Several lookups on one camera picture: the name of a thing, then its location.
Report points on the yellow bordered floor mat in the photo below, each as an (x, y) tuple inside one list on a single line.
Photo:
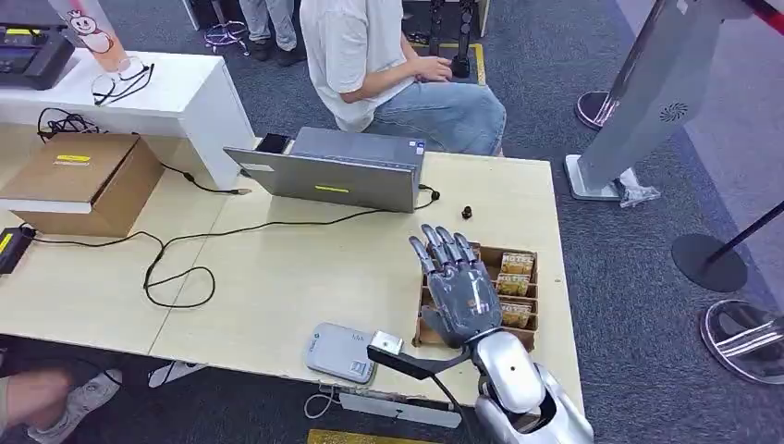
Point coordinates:
[(479, 64)]

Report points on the black stanchion with pole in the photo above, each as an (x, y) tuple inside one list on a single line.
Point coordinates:
[(707, 263)]

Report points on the person with grey shoe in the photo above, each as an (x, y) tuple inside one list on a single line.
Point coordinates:
[(55, 404)]

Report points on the red barrier belt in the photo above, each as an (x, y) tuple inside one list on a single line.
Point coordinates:
[(769, 13)]

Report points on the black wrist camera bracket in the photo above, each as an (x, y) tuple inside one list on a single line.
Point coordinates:
[(416, 366)]

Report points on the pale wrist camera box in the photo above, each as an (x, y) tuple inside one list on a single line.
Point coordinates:
[(387, 343)]

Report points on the short white desk foot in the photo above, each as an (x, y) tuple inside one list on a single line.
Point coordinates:
[(174, 371)]

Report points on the seated person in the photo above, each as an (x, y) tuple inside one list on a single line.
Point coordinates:
[(355, 49)]

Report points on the yellow printed card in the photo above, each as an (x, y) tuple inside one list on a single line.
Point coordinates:
[(513, 284), (518, 263), (516, 315)]

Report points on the small round object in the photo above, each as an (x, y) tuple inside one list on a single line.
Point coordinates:
[(467, 212)]

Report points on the white cabinet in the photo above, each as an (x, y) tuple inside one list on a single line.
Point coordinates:
[(184, 104)]

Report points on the cartoon print pale cylinder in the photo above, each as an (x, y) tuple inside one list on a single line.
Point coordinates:
[(95, 34)]

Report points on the small chrome stanchion base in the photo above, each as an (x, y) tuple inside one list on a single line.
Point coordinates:
[(593, 110)]

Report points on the wooden card sorting box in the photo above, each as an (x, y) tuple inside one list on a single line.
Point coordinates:
[(520, 336)]

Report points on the black standing robot legs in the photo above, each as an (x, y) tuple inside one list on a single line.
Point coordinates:
[(462, 58)]

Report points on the long white desk foot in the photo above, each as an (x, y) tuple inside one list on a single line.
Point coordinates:
[(398, 412)]

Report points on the black desktop device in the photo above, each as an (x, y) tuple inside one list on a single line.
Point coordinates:
[(34, 56)]

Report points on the grey flat card reader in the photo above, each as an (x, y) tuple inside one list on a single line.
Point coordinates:
[(339, 353)]

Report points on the chair base with castors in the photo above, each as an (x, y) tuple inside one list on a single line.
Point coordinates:
[(225, 34)]

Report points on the yellow floor tape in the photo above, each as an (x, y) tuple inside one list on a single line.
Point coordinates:
[(355, 438)]

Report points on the standing person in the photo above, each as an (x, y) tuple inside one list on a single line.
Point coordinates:
[(269, 24)]

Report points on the grey laptop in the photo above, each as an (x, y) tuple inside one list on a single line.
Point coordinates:
[(343, 176)]

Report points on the large chrome stanchion base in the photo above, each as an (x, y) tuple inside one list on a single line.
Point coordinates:
[(744, 342)]

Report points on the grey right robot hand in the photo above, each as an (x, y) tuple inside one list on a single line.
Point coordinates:
[(462, 300)]

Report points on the brown cardboard box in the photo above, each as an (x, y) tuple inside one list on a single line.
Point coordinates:
[(79, 178)]

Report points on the clear plastic wrap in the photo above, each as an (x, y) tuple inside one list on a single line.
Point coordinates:
[(638, 195)]

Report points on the black power adapter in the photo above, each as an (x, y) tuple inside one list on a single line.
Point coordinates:
[(12, 248)]

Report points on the black phone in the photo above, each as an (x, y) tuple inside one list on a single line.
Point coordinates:
[(273, 143)]

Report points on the silver kiosk stand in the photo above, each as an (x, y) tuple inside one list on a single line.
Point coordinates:
[(649, 92)]

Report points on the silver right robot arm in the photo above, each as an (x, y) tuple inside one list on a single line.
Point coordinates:
[(520, 380)]

